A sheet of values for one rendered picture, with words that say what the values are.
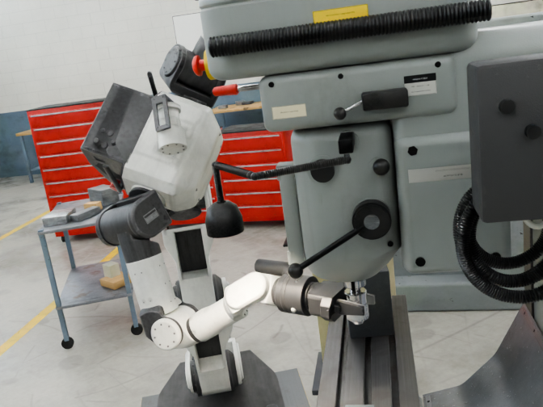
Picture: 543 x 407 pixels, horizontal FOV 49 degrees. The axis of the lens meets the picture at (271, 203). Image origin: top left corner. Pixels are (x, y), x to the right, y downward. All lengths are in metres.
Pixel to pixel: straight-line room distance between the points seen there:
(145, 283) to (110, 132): 0.39
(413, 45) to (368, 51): 0.07
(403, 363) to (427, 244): 0.52
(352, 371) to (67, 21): 10.32
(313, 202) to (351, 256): 0.13
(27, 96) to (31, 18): 1.37
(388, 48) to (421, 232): 0.33
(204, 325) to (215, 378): 0.73
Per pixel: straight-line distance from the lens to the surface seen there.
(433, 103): 1.05
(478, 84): 0.81
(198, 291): 1.92
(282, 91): 1.06
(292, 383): 2.64
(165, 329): 1.46
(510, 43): 1.08
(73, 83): 11.46
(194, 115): 1.54
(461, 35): 1.04
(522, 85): 0.82
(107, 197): 4.41
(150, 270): 1.47
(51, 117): 6.57
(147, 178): 1.50
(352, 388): 1.48
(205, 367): 2.13
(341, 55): 1.03
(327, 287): 1.31
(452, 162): 1.07
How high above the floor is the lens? 1.78
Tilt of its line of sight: 15 degrees down
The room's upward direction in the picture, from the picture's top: 8 degrees counter-clockwise
